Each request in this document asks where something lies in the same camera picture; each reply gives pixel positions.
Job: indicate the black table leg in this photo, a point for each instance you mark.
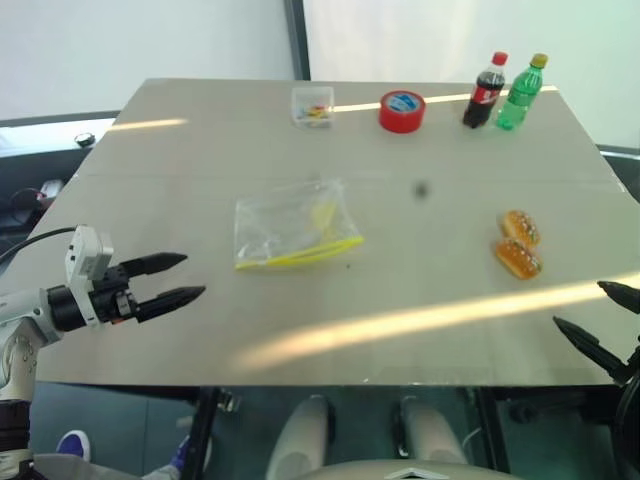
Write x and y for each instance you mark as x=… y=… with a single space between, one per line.
x=492 y=430
x=202 y=435

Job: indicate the pale robot torso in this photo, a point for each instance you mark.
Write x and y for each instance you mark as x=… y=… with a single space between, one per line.
x=405 y=471

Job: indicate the small round black-white object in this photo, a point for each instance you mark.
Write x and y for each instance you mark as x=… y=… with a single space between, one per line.
x=84 y=140

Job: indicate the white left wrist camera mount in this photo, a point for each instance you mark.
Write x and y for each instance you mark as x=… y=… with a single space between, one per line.
x=85 y=250

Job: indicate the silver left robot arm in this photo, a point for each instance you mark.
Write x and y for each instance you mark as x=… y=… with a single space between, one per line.
x=30 y=315

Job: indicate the clear box of colourful bits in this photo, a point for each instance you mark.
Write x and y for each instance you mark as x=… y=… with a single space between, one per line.
x=312 y=107

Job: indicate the green bottle yellow cap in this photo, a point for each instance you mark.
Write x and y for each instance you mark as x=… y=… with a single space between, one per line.
x=520 y=97

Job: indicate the pale robot right leg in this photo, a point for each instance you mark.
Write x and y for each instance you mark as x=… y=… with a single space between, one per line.
x=432 y=430

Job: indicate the dark window pillar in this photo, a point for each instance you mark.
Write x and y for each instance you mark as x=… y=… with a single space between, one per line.
x=298 y=40

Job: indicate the red tape roll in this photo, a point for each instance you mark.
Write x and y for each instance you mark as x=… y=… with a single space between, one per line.
x=400 y=117

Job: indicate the blue shoe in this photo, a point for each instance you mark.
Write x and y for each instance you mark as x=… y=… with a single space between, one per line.
x=181 y=452
x=75 y=445

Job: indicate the red and white device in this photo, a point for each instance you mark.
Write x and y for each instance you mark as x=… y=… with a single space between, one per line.
x=50 y=189

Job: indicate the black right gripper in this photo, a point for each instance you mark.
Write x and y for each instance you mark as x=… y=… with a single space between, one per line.
x=632 y=367

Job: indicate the clear yellow-zip plastic bag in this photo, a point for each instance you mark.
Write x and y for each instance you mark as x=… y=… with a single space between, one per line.
x=280 y=235

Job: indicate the cola bottle red cap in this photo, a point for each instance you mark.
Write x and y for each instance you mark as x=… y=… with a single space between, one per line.
x=482 y=97

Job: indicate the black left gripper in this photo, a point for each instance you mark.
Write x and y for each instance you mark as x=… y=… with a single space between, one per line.
x=116 y=297

